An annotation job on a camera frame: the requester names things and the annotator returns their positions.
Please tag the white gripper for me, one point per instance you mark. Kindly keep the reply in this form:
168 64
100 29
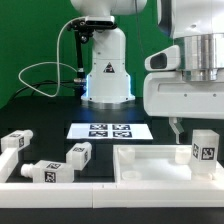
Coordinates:
165 94

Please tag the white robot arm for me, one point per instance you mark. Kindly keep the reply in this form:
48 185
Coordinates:
185 80

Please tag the white square table top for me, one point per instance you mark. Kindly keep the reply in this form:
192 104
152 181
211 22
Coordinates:
158 163

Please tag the black camera on stand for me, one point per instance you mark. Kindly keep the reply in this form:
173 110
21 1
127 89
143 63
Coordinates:
83 28

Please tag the white marker sheet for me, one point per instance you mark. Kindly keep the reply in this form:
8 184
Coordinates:
109 131

